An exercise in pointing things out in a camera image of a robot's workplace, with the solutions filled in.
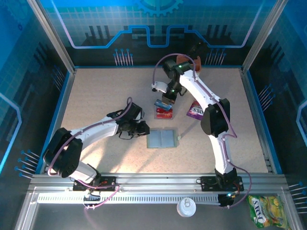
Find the blue credit card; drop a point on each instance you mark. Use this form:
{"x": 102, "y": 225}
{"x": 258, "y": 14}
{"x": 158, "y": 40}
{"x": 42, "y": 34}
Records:
{"x": 159, "y": 103}

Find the green card holder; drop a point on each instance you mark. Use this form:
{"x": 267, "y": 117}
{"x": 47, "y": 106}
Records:
{"x": 165, "y": 139}

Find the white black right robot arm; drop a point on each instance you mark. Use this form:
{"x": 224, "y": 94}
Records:
{"x": 199, "y": 88}

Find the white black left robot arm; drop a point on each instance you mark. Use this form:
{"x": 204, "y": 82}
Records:
{"x": 100, "y": 130}

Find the red snack packet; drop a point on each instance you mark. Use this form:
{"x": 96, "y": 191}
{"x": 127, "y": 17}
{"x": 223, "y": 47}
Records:
{"x": 155, "y": 115}

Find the purple candy bag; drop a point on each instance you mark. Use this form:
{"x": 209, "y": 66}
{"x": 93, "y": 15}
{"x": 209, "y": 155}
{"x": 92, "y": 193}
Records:
{"x": 195, "y": 111}

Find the cream knife block orange top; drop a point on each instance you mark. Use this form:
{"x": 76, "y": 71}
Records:
{"x": 197, "y": 63}

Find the white tin can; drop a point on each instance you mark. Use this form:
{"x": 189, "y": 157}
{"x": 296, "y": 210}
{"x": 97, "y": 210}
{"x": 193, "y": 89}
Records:
{"x": 186, "y": 208}

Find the green yellow candy bag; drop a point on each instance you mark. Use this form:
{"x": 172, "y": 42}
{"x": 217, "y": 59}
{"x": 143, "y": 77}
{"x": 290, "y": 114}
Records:
{"x": 263, "y": 210}

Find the white black right wrist camera box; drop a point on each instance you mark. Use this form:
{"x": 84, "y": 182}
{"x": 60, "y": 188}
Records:
{"x": 160, "y": 86}

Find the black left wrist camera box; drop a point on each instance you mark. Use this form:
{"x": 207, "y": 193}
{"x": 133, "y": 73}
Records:
{"x": 135, "y": 111}

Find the aluminium cross rail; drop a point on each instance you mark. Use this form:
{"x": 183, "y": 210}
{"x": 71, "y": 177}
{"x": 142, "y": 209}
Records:
{"x": 156, "y": 179}

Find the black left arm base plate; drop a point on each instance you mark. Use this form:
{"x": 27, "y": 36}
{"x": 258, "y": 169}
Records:
{"x": 108, "y": 183}

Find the aluminium side rail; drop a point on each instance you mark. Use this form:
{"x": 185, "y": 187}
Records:
{"x": 254, "y": 115}
{"x": 58, "y": 115}

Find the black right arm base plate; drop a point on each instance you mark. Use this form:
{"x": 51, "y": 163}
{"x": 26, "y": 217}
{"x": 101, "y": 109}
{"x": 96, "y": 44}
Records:
{"x": 208, "y": 184}

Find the aluminium frame post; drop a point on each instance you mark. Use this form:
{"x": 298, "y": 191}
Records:
{"x": 51, "y": 36}
{"x": 263, "y": 36}

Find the aluminium lower frame rail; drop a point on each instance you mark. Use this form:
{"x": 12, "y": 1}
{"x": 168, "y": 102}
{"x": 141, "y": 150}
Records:
{"x": 25, "y": 210}
{"x": 293, "y": 215}

